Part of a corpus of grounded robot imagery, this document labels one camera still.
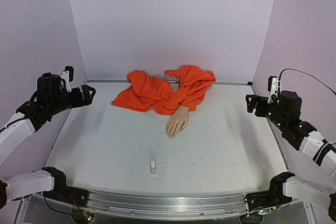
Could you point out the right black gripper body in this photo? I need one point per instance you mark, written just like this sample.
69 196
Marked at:
256 105

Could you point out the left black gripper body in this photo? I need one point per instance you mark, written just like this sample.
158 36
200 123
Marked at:
59 104

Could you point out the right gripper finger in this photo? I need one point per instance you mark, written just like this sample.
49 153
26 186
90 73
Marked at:
255 110
252 100

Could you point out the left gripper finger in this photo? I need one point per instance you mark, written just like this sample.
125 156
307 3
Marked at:
88 91
86 101

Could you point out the clear nail polish bottle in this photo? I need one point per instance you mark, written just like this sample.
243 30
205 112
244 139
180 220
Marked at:
153 168

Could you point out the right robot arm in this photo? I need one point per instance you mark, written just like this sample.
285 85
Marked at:
305 138

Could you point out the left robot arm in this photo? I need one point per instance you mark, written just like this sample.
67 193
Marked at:
28 119

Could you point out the orange cloth garment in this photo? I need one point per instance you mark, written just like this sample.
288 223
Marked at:
146 92

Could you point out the mannequin hand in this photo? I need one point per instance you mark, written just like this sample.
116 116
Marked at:
178 122

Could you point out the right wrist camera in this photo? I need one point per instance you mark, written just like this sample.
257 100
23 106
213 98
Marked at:
274 89

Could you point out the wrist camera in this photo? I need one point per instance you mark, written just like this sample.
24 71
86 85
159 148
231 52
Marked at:
66 78
274 89

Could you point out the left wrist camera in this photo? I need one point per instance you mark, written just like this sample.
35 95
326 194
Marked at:
66 78

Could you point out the aluminium front rail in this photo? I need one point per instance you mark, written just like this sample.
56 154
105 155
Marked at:
166 208

